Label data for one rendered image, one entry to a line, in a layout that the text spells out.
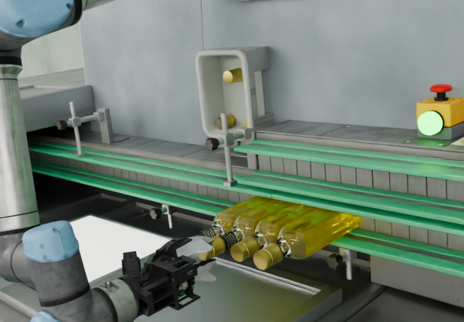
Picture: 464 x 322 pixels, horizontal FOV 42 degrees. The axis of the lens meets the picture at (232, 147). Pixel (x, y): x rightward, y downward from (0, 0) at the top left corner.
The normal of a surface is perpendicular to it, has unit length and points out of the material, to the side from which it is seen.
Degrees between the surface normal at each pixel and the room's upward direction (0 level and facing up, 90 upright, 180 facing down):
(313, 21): 0
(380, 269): 0
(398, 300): 90
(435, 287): 0
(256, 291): 90
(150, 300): 90
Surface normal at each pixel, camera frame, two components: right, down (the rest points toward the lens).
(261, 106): 0.72, 0.09
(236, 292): -0.11, -0.97
